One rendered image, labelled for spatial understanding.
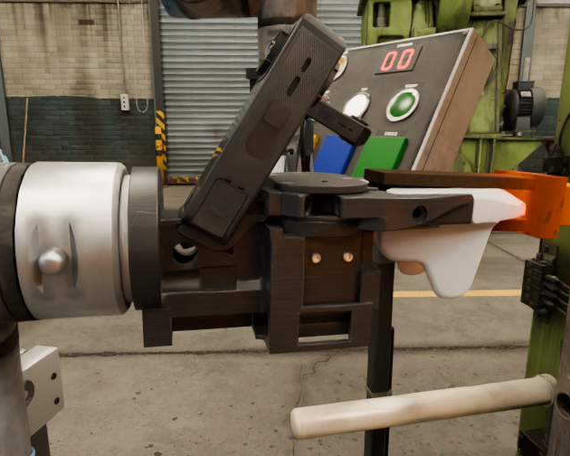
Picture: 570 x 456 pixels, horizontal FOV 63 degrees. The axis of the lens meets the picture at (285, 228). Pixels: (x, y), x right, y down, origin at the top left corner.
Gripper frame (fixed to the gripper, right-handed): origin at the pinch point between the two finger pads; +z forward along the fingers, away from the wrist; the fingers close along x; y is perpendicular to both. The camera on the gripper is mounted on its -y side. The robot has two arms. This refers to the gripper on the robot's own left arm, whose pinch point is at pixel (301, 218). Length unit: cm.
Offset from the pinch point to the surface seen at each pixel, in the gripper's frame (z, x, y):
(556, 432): 20.6, 10.9, -31.1
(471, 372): 93, -137, -50
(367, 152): -8.3, -13.0, -7.9
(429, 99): -16.1, -12.7, -16.6
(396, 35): -99, -460, -9
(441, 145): -9.6, -11.4, -18.8
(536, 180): -9.8, 33.9, -19.6
